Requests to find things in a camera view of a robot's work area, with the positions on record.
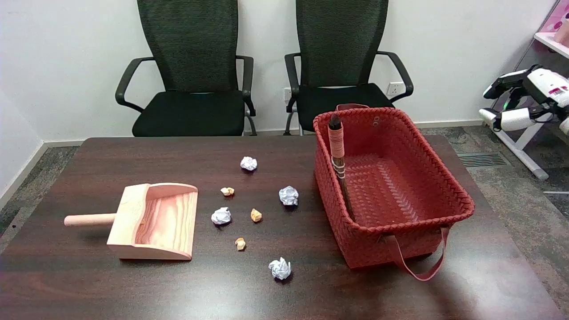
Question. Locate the white crumpled paper ball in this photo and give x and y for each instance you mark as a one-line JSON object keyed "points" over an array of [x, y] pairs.
{"points": [[289, 195], [221, 216], [248, 163], [280, 268]]}

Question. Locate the black mesh office chair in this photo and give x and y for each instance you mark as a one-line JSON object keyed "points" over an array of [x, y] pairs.
{"points": [[191, 111], [338, 44]]}

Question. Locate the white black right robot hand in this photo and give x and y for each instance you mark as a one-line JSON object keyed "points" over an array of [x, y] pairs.
{"points": [[549, 89]]}

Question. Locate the pink cup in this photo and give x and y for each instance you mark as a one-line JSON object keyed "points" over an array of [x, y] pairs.
{"points": [[562, 31]]}

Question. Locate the floor vent grille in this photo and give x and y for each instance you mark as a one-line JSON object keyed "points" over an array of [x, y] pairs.
{"points": [[483, 159]]}

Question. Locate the white wall power outlet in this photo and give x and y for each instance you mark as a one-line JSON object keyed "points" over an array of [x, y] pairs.
{"points": [[394, 89], [287, 94]]}

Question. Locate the white shelf board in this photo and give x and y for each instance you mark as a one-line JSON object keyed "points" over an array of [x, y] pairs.
{"points": [[551, 42]]}

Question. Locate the tan crumpled paper scrap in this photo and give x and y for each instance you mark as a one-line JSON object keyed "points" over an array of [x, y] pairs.
{"points": [[227, 191], [240, 243], [255, 215]]}

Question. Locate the white metal desk frame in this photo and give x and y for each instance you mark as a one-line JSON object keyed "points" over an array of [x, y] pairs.
{"points": [[524, 153]]}

